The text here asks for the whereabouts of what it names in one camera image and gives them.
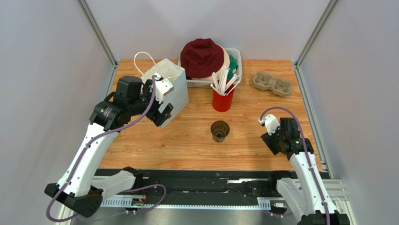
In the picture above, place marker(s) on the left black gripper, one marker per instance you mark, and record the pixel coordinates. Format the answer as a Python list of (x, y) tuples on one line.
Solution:
[(157, 113)]

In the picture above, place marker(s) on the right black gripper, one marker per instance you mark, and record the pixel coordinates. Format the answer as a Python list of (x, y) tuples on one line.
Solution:
[(274, 141)]

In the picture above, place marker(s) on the white paper bag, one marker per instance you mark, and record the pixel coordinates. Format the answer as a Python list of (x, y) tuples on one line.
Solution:
[(176, 74)]

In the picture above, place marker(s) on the translucent dark plastic cup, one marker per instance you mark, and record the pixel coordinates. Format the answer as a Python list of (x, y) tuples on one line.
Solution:
[(219, 130)]

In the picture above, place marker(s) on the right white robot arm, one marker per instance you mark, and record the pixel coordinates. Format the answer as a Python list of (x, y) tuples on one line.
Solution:
[(310, 202)]

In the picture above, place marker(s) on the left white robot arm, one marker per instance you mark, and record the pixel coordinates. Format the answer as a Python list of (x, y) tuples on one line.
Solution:
[(76, 189)]

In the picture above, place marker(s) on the white plastic basket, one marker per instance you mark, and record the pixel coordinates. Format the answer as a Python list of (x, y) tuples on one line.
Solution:
[(206, 82)]

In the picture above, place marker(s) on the red cup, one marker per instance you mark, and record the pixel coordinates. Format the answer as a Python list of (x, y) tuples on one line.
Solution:
[(223, 103)]

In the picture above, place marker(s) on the bottom pulp cup carrier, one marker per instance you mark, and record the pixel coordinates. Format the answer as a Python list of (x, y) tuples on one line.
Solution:
[(279, 86)]

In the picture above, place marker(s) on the maroon bucket hat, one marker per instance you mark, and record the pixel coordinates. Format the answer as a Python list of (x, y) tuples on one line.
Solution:
[(202, 57)]

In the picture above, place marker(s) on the beige hat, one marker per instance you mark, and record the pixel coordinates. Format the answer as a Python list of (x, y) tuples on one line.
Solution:
[(220, 71)]

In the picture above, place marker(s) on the green cloth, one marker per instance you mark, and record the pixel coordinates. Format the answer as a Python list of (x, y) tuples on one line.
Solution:
[(232, 66)]

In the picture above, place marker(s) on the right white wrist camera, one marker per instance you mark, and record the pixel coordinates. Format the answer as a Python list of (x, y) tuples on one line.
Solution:
[(270, 122)]

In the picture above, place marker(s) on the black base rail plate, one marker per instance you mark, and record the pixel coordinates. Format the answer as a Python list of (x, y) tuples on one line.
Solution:
[(204, 189)]

